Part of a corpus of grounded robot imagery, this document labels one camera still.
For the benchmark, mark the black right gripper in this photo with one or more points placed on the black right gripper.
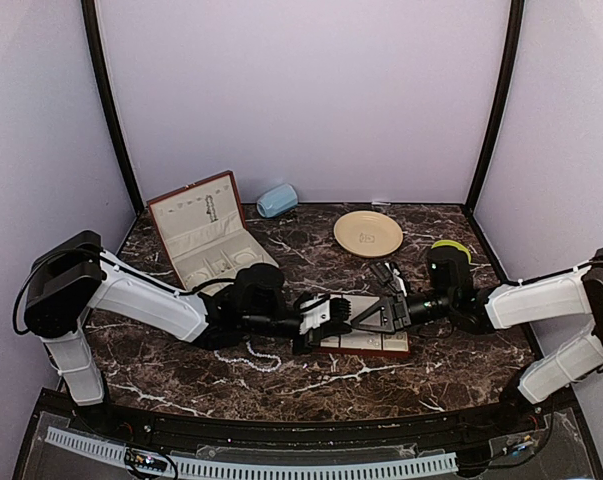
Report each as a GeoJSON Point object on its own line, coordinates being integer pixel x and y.
{"type": "Point", "coordinates": [395, 311]}

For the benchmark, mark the red earring tray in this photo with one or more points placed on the red earring tray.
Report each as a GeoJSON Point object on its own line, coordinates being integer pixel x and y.
{"type": "Point", "coordinates": [367, 343]}

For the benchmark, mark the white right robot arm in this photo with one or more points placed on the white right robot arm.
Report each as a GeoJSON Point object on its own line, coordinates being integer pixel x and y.
{"type": "Point", "coordinates": [565, 294]}

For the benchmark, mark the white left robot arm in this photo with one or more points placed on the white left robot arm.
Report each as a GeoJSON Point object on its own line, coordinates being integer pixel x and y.
{"type": "Point", "coordinates": [80, 275]}

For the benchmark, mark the red wooden jewelry box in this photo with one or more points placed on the red wooden jewelry box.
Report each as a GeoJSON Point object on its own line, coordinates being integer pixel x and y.
{"type": "Point", "coordinates": [203, 223]}

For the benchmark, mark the silver bangle back compartment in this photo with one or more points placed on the silver bangle back compartment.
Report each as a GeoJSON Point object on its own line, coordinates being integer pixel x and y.
{"type": "Point", "coordinates": [244, 257]}

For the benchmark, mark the silver bangle compartment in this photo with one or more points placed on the silver bangle compartment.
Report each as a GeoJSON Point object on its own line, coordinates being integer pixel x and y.
{"type": "Point", "coordinates": [244, 257]}
{"type": "Point", "coordinates": [197, 277]}

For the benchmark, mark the silver bangle left compartment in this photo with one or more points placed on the silver bangle left compartment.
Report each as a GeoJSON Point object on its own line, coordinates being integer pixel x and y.
{"type": "Point", "coordinates": [197, 277]}

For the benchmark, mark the cream ceramic plate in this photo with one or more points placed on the cream ceramic plate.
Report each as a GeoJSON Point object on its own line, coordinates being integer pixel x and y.
{"type": "Point", "coordinates": [368, 234]}

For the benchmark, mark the green small bowl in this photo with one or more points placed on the green small bowl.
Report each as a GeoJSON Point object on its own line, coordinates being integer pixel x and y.
{"type": "Point", "coordinates": [454, 244]}

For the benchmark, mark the light blue cup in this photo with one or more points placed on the light blue cup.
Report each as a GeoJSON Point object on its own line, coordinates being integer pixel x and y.
{"type": "Point", "coordinates": [277, 201]}

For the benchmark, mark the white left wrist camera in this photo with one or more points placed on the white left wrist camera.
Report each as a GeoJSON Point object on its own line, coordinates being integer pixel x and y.
{"type": "Point", "coordinates": [325, 313]}

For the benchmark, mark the white slotted cable duct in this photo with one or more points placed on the white slotted cable duct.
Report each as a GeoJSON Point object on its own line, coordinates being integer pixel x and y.
{"type": "Point", "coordinates": [227, 463]}

